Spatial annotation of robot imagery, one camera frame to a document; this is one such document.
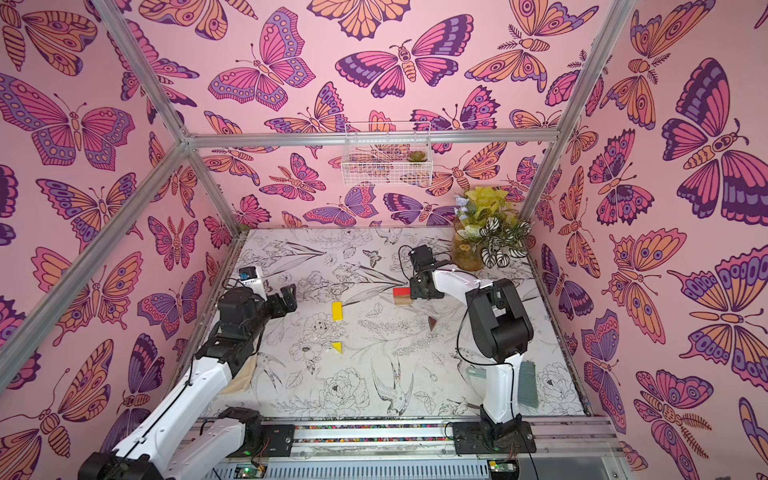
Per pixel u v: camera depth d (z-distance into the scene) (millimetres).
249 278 692
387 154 952
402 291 1034
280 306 730
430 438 749
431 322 936
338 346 878
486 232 861
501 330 525
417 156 922
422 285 742
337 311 978
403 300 980
